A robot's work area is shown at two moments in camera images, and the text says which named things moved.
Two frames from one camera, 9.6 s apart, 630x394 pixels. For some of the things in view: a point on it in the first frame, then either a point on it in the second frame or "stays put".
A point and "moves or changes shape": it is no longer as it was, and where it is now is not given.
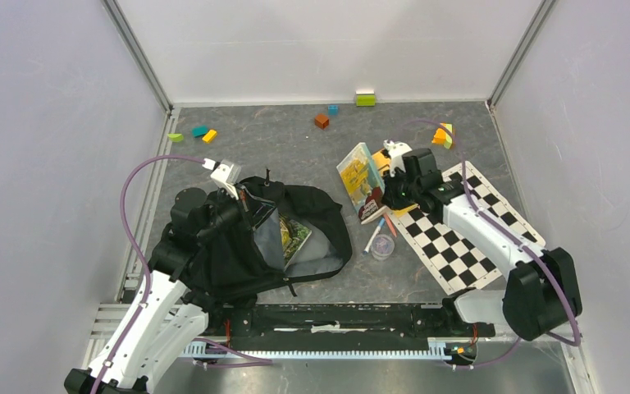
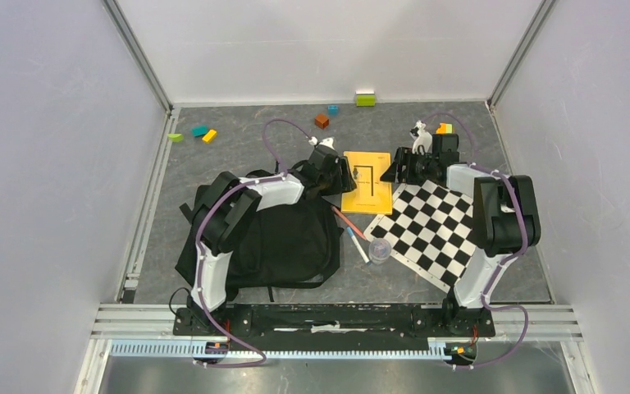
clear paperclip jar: x=382 y=247 stays put
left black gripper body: x=221 y=213 -> x=334 y=182
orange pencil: x=390 y=225 -> x=348 y=222
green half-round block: x=175 y=137 stays put
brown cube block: x=321 y=121 stays put
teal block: x=199 y=130 stays put
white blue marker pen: x=375 y=235 -> x=358 y=246
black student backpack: x=284 y=233 moves or changes shape
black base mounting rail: x=340 y=322 stays put
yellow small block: x=210 y=135 stays put
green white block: x=366 y=98 stays put
